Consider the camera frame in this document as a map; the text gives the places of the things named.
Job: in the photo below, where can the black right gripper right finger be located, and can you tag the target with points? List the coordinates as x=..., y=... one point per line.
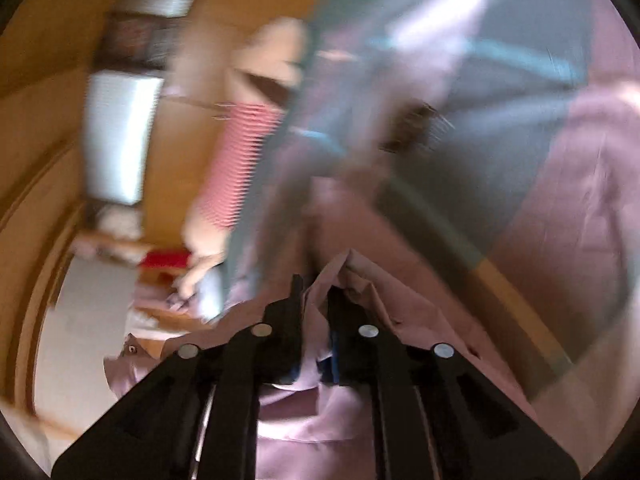
x=434, y=414

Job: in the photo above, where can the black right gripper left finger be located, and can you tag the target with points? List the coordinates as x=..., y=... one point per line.
x=194, y=416

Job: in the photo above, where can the pink coat with black stripe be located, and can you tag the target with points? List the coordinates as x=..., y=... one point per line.
x=314, y=429

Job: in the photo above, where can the red cloth on chair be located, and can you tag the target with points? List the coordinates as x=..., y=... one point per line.
x=166, y=259

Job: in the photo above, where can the white bedding in shelf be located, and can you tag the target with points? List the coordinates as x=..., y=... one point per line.
x=119, y=222

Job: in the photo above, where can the plaid pastel bed quilt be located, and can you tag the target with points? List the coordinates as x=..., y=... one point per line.
x=497, y=143

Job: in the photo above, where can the frosted glass window left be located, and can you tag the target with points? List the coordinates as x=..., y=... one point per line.
x=119, y=115

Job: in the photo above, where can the plush dog with striped shirt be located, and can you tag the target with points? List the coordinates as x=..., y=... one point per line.
x=263, y=76

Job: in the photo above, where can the stacked packages in shelf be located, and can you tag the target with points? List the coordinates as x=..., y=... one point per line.
x=137, y=43

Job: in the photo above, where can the wooden wall cabinets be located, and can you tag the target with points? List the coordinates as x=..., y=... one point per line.
x=48, y=50

